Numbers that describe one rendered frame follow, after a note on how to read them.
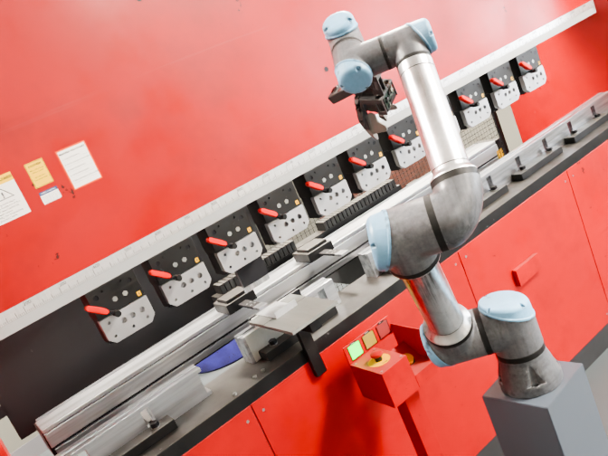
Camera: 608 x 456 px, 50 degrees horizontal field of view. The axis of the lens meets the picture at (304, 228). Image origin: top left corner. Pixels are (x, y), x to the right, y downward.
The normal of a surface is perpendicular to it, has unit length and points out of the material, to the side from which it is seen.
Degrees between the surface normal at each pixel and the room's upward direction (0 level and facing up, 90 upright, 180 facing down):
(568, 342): 90
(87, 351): 90
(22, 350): 90
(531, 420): 90
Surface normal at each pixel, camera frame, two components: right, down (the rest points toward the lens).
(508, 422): -0.69, 0.45
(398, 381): 0.53, 0.00
